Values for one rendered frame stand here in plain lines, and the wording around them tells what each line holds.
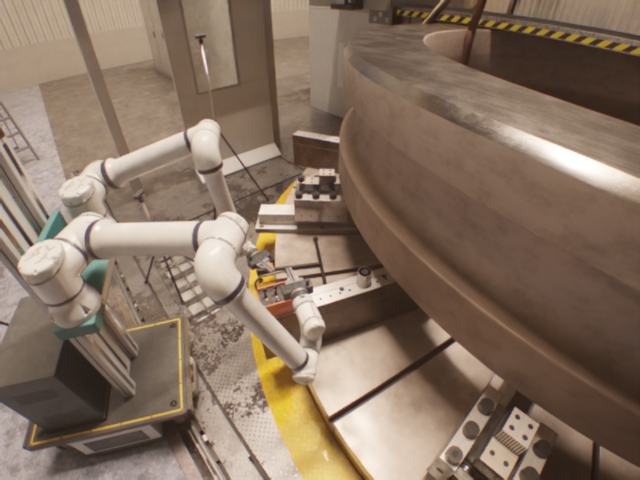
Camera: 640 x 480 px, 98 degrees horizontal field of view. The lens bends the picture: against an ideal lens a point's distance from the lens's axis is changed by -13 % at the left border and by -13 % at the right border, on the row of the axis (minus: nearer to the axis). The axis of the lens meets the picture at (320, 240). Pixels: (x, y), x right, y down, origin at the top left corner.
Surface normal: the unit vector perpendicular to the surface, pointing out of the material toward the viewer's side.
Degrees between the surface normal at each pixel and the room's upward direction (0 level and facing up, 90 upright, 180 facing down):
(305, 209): 90
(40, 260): 10
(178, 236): 43
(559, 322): 56
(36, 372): 0
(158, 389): 0
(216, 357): 0
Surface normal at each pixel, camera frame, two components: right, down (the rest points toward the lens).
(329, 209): -0.03, 0.65
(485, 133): -0.62, -0.31
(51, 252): 0.11, -0.68
